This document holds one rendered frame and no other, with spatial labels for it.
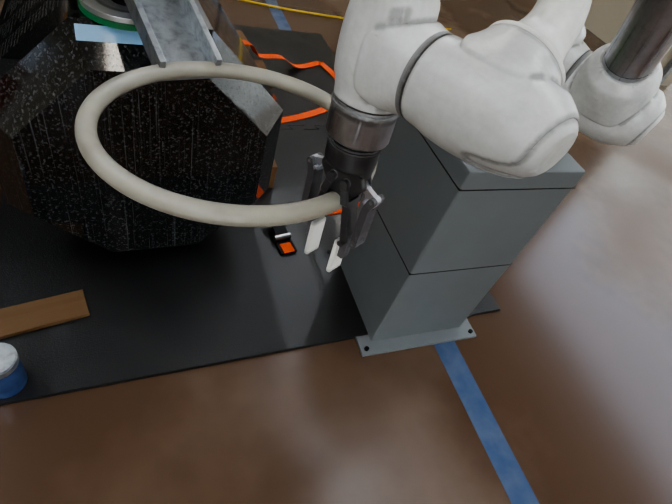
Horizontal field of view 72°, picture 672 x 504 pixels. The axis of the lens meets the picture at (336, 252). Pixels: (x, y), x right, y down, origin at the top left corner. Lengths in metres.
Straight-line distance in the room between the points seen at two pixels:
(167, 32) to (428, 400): 1.33
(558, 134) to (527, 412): 1.49
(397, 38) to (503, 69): 0.12
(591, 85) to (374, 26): 0.73
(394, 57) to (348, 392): 1.25
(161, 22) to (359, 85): 0.64
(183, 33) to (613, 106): 0.92
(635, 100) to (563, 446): 1.19
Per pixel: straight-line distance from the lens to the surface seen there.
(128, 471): 1.46
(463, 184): 1.21
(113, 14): 1.32
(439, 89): 0.50
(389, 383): 1.67
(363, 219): 0.68
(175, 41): 1.09
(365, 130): 0.60
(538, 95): 0.48
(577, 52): 1.28
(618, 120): 1.23
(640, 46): 1.12
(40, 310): 1.70
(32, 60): 1.40
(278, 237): 1.88
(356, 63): 0.57
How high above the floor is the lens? 1.39
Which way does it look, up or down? 45 degrees down
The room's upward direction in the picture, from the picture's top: 21 degrees clockwise
